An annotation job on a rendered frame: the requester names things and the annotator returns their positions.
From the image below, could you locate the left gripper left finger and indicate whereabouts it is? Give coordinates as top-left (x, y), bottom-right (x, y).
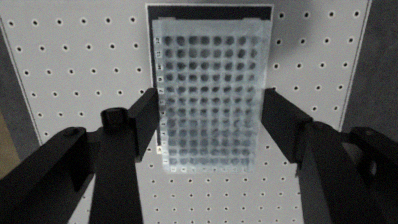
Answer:
top-left (0, 88), bottom-right (159, 224)

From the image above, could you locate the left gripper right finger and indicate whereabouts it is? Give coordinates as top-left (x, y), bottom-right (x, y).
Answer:
top-left (261, 88), bottom-right (398, 224)

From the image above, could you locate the clear well plate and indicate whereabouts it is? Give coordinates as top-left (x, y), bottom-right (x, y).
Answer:
top-left (152, 20), bottom-right (273, 174)

